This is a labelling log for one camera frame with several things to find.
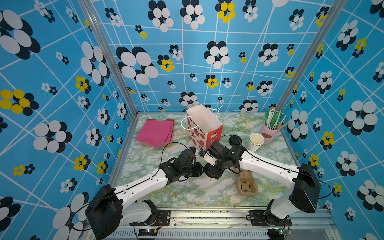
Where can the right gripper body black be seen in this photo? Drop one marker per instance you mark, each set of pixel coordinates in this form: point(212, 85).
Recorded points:
point(215, 171)

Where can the single white paper cup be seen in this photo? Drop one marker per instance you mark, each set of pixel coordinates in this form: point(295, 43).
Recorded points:
point(210, 179)

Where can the aluminium corner post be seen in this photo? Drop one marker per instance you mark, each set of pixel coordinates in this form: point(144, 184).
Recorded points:
point(323, 31)
point(90, 15)

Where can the brown cardboard napkin tray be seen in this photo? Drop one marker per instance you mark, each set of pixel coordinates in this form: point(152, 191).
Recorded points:
point(155, 144)

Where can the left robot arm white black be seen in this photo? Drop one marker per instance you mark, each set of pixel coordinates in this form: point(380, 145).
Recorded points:
point(112, 207)

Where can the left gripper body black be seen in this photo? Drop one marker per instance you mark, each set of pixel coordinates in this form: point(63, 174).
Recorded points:
point(195, 170)

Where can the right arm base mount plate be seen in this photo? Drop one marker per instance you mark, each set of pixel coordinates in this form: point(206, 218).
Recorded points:
point(259, 219)

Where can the aluminium front rail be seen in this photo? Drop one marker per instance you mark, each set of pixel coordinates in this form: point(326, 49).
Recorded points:
point(231, 224)

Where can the pink napkin stack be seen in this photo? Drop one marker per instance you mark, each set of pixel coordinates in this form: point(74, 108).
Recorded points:
point(153, 131)

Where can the red white paper gift bag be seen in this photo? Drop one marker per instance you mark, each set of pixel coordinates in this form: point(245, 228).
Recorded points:
point(203, 127)

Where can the pink straw holder cup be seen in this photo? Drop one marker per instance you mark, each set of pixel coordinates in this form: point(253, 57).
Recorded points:
point(268, 134)

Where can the left aluminium corner post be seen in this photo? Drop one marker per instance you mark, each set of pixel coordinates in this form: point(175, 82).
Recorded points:
point(90, 15)

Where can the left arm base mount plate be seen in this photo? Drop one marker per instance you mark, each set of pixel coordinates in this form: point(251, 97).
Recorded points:
point(162, 218)

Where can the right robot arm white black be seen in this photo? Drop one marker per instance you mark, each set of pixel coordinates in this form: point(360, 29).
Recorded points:
point(302, 183)

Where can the white paper cup stack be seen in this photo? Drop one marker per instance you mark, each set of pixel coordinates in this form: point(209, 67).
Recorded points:
point(256, 140)

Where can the right aluminium corner post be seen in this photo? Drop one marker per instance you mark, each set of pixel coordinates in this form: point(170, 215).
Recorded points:
point(323, 31)

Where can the brown pulp cup carrier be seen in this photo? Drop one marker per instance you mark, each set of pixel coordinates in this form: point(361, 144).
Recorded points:
point(247, 185)

